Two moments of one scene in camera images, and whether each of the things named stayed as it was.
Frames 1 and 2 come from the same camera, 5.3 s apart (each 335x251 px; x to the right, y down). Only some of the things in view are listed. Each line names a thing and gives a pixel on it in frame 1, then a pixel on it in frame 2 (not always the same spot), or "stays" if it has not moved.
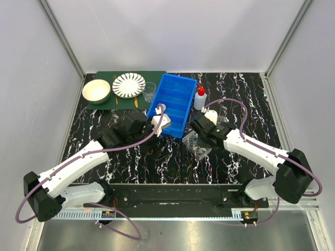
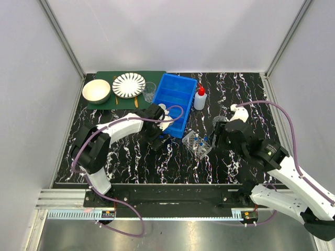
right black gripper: x=203 y=144 -> x=221 y=130
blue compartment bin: x=176 y=93 stays
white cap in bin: x=163 y=105 stays
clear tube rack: x=191 y=141 stays
